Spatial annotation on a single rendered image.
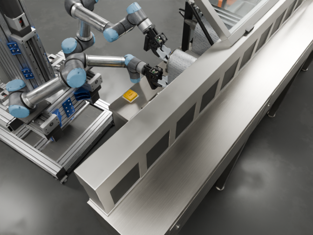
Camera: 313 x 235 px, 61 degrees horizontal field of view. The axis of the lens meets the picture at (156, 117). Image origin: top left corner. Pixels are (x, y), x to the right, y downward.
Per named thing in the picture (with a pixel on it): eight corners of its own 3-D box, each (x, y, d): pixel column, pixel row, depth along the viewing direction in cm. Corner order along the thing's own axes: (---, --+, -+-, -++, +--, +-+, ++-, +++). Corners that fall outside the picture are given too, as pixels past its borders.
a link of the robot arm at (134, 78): (138, 72, 190) (137, 60, 181) (142, 82, 183) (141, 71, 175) (127, 74, 188) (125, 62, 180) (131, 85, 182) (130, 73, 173)
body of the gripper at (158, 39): (160, 46, 146) (147, 28, 143) (153, 52, 153) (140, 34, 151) (169, 40, 150) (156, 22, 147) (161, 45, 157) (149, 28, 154)
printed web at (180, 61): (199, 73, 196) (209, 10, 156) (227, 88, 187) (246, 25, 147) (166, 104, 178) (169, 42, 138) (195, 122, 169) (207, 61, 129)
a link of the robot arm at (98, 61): (61, 61, 175) (131, 64, 197) (64, 72, 169) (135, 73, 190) (62, 46, 167) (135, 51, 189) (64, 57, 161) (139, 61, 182)
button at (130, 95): (130, 91, 186) (130, 88, 184) (137, 96, 183) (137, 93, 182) (123, 97, 183) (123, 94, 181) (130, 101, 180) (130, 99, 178)
